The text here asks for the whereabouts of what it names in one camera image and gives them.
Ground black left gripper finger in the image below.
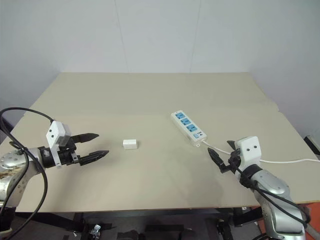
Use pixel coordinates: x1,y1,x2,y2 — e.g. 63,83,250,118
71,132,100,144
79,150,111,167

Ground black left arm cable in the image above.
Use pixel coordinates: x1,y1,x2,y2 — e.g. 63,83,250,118
0,107,56,240

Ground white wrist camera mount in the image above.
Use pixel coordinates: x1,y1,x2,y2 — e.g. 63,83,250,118
45,120,72,168
235,135,262,166

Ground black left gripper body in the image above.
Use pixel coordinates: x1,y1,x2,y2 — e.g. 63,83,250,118
58,138,82,167

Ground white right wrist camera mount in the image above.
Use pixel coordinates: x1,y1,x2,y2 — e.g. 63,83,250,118
235,135,262,166

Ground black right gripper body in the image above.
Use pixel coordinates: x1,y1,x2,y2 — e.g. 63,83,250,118
219,148,242,176

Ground white power strip blue sockets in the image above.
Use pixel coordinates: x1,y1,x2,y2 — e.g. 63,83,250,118
170,109,208,149

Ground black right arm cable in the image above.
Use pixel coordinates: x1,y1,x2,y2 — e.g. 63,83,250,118
232,159,309,225

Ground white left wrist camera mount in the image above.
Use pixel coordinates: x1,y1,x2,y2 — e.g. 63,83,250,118
45,120,72,168

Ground white power strip cord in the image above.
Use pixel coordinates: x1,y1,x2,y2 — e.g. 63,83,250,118
201,140,320,165

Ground grey black object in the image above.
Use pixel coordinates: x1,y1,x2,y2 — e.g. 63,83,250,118
304,135,320,154

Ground white plug adapter block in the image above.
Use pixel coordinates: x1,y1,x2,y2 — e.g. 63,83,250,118
122,137,139,151

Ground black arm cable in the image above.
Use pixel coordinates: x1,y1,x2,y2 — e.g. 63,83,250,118
0,107,56,240
232,159,309,225

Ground orange box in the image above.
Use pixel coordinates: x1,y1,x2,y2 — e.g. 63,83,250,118
297,199,320,240

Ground black table frame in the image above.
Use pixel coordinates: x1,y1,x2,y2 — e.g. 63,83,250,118
9,199,266,240

